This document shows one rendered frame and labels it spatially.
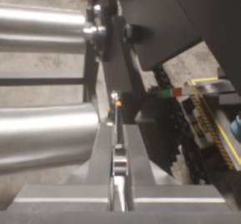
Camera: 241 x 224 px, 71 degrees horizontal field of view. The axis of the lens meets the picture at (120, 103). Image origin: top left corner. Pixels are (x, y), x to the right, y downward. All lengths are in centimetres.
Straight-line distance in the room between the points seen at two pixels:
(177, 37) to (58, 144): 22
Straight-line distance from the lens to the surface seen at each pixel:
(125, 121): 30
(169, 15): 21
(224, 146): 123
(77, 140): 28
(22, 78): 112
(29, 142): 29
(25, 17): 48
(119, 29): 42
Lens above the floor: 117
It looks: 56 degrees down
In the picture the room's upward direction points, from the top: 22 degrees clockwise
